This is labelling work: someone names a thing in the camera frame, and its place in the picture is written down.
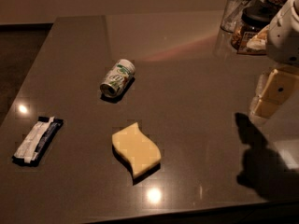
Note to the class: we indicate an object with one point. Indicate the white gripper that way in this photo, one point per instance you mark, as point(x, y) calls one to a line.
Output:
point(284, 38)

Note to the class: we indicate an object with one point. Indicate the green white 7up can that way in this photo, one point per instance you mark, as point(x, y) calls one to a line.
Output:
point(117, 78)

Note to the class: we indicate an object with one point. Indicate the black lid snack jar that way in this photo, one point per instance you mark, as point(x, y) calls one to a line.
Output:
point(245, 38)

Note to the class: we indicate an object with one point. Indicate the clear glass cup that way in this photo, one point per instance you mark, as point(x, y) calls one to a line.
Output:
point(232, 13)

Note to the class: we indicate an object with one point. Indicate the yellow wavy sponge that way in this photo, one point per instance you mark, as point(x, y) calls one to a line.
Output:
point(137, 149)

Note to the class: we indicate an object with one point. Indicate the black white snack bar wrapper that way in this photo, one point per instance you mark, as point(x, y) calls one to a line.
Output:
point(36, 142)

